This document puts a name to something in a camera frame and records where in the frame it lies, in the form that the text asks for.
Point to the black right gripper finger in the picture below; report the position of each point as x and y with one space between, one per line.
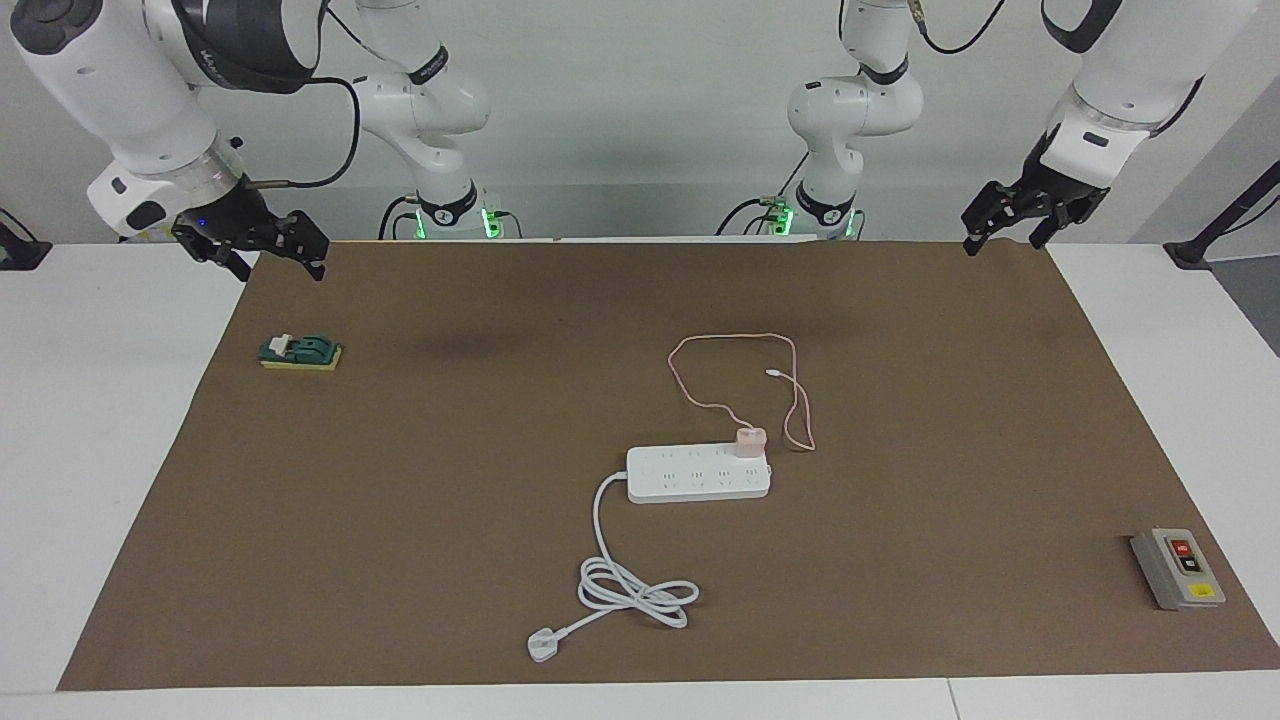
225 257
310 245

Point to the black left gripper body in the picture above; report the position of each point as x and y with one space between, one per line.
1050 185

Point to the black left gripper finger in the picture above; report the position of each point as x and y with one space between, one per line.
1052 225
988 215

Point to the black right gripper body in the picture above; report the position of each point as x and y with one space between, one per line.
235 225

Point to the pink charger adapter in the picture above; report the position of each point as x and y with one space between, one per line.
750 443

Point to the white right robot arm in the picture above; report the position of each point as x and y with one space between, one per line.
100 90

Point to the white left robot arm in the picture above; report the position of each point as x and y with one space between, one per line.
1130 90

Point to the black clamp stand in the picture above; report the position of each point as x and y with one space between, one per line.
1195 250
20 252

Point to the brown table mat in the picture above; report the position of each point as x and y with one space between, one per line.
450 480

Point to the green knife switch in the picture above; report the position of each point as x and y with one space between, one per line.
305 352

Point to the grey on-off switch box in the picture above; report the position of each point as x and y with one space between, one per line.
1180 570

